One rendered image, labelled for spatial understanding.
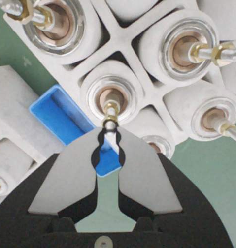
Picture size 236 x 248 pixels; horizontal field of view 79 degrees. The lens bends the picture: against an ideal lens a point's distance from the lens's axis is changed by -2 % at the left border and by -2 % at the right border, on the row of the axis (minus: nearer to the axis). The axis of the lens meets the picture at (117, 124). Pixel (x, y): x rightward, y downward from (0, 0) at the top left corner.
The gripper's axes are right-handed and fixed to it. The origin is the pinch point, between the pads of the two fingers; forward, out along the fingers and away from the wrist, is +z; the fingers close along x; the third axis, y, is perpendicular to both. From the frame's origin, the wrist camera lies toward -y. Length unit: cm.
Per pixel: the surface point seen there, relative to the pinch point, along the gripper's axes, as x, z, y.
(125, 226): 7, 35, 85
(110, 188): -1, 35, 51
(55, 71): -10.2, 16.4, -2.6
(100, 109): -1.6, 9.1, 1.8
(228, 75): 21.7, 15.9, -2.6
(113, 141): 0.3, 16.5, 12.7
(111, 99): 0.0, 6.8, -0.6
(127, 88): 2.3, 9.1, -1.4
